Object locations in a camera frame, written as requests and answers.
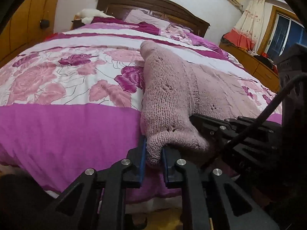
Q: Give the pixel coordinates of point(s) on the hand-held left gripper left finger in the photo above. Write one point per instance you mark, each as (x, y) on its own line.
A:
(143, 163)

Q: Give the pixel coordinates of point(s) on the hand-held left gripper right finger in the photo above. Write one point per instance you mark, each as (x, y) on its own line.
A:
(165, 167)

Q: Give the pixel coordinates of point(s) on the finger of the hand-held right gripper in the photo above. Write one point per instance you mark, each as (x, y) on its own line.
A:
(206, 124)
(249, 148)

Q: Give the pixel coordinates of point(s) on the pink knit sweater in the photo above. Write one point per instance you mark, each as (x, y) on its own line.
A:
(172, 88)

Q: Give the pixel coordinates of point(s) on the dark clothes pile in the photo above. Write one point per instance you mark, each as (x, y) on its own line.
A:
(266, 61)

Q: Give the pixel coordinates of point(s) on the window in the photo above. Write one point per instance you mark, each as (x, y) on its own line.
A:
(285, 36)

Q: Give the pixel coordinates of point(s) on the wooden cabinet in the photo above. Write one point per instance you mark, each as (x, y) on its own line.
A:
(247, 62)

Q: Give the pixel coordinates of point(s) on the cream and red curtain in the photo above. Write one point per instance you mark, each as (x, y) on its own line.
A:
(249, 24)

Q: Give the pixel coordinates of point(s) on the floral pink duvet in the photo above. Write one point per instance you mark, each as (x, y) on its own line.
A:
(60, 129)

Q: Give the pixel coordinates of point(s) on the pink pillow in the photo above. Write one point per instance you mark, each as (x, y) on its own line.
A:
(146, 19)

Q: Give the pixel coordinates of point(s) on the dark wooden headboard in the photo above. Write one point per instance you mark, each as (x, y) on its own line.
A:
(153, 2)

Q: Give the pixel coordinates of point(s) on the wooden nightstand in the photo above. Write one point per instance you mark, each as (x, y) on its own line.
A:
(76, 24)

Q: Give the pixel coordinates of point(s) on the white plush toy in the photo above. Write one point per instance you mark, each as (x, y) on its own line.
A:
(90, 13)

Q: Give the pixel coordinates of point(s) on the black wardrobe knob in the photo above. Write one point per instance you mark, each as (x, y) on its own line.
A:
(44, 23)

